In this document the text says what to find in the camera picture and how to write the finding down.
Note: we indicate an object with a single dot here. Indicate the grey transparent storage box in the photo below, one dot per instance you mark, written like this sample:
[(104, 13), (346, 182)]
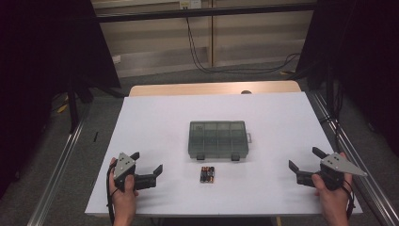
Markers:
[(216, 139)]

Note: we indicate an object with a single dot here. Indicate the metal floor rail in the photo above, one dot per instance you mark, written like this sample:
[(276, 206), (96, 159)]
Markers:
[(363, 163), (53, 175)]

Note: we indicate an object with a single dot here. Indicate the yellow floor tape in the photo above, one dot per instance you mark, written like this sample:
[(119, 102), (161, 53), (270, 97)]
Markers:
[(62, 108)]

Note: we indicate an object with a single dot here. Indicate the person's right hand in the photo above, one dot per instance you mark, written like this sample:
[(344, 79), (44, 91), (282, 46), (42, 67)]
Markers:
[(334, 199)]

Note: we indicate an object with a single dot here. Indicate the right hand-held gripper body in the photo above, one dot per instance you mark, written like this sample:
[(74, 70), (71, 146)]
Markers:
[(337, 164)]

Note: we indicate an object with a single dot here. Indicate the small black floor piece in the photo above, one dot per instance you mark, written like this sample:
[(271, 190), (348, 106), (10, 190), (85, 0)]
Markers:
[(95, 137)]

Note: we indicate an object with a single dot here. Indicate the white power outlet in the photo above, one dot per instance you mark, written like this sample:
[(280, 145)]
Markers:
[(190, 3)]

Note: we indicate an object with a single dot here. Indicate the black curtain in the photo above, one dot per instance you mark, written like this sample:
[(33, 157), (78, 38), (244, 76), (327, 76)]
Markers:
[(37, 62), (370, 62)]

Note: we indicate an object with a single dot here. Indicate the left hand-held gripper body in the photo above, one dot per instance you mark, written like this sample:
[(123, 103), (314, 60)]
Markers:
[(124, 166)]

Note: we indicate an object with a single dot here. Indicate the black horizontal bar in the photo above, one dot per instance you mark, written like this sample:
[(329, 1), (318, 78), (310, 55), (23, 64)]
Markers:
[(219, 12)]

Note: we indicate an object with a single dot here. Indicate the black stand leg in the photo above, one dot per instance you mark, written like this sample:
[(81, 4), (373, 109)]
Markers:
[(73, 106)]

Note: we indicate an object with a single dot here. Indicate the small white wall socket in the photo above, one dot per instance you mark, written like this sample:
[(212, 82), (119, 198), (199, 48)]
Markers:
[(116, 59)]

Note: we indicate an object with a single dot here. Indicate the person's left hand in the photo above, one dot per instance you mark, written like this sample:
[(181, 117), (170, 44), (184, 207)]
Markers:
[(124, 201)]

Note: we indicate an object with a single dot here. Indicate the black and copper battery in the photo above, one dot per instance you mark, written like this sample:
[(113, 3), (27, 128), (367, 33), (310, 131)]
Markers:
[(205, 174), (202, 174), (213, 174), (209, 174)]

